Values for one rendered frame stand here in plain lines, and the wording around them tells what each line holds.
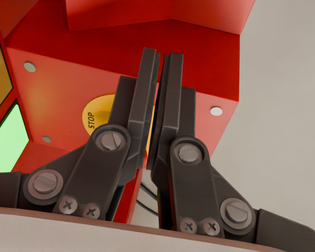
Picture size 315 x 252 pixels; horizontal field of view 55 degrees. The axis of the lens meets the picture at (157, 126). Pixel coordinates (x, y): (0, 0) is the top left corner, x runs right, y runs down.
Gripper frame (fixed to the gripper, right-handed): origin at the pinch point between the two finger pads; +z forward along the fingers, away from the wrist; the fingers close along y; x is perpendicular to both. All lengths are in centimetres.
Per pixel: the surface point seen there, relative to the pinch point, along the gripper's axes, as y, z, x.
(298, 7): 40, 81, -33
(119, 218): -4, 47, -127
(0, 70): -9.7, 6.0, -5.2
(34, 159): -19, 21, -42
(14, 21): -20.2, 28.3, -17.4
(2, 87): -9.7, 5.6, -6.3
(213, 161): 39, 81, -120
